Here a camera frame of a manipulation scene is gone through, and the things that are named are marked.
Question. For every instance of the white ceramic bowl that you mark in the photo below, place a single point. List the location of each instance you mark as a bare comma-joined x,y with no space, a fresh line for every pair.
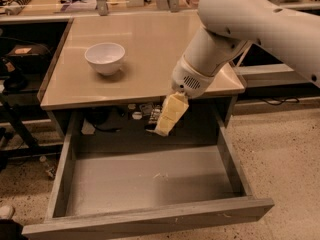
105,58

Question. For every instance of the sticker label under tabletop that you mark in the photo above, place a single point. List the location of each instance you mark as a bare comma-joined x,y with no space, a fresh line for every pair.
146,108

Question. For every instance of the black metal stand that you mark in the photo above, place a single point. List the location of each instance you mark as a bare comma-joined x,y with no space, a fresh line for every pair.
33,148

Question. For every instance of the black rxbar chocolate bar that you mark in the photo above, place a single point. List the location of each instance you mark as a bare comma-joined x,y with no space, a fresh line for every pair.
154,116

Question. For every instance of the beige top cabinet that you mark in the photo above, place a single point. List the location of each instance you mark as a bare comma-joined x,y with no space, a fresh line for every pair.
153,42

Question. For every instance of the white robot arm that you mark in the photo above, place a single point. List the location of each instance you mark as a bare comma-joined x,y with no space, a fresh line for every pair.
227,28

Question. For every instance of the white shoe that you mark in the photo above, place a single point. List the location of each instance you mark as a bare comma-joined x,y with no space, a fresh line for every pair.
6,212

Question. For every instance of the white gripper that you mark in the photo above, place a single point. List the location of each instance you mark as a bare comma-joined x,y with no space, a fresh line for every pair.
190,78

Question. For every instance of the black handled stick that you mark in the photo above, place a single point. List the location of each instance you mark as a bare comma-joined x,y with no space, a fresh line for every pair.
243,55

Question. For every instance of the plastic bottle on floor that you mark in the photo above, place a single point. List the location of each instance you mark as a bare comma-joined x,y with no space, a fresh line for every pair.
49,166

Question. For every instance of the open grey wooden drawer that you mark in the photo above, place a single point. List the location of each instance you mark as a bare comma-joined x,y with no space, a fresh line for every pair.
133,183

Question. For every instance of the black bag with label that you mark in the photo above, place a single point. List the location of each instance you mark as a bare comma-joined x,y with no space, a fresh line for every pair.
37,55

